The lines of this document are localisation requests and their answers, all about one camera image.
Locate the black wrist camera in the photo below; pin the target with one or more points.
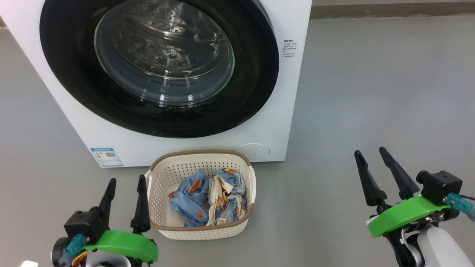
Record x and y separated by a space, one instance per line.
83 224
441 185

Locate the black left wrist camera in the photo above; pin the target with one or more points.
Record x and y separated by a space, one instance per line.
83 224

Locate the small printed text label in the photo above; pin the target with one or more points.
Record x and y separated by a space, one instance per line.
290 48

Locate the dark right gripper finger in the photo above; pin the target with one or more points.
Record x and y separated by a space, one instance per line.
403 183
371 189

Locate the round black washing machine door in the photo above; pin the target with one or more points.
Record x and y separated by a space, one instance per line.
74 85

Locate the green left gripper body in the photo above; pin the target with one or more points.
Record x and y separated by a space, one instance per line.
126 243

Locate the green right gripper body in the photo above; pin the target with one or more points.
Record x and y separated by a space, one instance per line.
404 213

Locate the cream patterned garment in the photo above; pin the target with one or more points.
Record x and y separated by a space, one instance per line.
217 194

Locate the steel washing machine drum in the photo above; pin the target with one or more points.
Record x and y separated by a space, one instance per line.
163 33

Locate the blue energy label sticker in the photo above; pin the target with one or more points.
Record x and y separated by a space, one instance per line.
107 157

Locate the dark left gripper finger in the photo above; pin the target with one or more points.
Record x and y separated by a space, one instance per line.
107 202
141 207

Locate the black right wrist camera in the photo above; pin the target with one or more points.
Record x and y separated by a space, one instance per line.
441 185

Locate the blue patterned garment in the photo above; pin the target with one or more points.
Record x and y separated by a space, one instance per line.
189 200

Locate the round white filter cover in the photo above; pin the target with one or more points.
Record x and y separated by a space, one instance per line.
252 151

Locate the white front-load washing machine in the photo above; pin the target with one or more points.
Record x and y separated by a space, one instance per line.
259 122

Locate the cream perforated laundry basket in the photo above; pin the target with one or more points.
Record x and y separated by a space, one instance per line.
163 178

